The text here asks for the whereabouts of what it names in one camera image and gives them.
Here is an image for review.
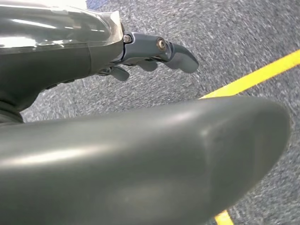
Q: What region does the yellow floor tape outline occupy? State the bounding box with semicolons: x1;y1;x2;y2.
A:
199;48;300;225

